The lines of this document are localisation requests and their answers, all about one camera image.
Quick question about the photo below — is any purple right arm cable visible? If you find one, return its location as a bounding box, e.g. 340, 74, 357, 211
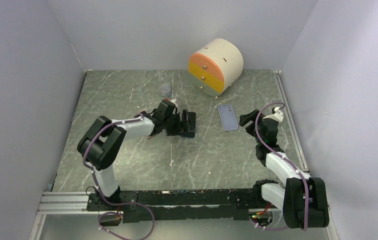
249, 102, 310, 232

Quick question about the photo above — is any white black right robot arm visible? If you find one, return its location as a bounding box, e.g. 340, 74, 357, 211
239, 107, 330, 229

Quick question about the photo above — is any round cream drawer box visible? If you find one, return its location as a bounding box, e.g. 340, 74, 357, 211
188, 38, 244, 98

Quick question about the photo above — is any lilac phone case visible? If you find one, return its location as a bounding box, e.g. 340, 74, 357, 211
218, 104, 238, 131

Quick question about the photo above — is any black base bar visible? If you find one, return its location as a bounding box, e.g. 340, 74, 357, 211
86, 187, 275, 223

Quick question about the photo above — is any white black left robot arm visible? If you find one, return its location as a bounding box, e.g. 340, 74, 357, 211
77, 98, 196, 210

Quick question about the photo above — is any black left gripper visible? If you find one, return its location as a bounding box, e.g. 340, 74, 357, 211
163, 109, 194, 136

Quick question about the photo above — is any blue phone black screen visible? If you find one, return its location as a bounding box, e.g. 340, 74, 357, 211
180, 109, 196, 139

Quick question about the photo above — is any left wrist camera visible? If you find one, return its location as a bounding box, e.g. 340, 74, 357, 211
164, 98, 178, 107

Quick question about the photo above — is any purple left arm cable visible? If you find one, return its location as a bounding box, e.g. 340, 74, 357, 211
82, 114, 156, 240

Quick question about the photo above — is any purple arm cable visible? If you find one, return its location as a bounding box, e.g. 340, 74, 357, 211
249, 102, 310, 232
82, 114, 156, 240

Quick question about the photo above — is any aluminium front rail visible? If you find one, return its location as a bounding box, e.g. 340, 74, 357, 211
38, 188, 268, 222

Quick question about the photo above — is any aluminium side rail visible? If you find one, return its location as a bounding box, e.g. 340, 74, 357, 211
272, 70, 309, 172

